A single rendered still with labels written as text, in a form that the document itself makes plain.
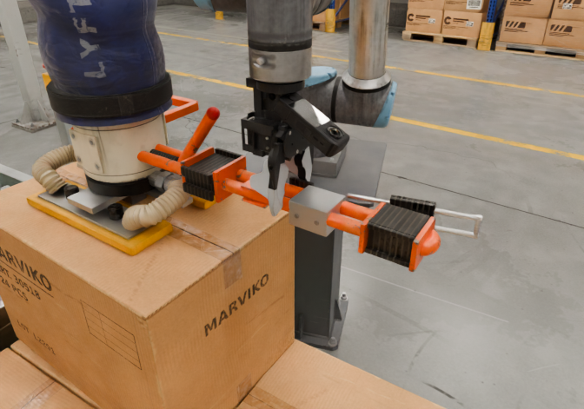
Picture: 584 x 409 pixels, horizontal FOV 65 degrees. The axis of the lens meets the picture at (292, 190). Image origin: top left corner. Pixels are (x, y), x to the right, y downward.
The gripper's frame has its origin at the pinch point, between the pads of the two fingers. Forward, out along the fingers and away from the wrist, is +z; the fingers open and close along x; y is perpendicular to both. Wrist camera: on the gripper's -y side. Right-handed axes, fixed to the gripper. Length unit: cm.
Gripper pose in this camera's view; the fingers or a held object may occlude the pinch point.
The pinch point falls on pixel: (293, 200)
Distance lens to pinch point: 75.4
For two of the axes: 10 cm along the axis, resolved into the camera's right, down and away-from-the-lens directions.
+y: -8.3, -2.6, 4.8
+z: 0.0, 8.8, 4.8
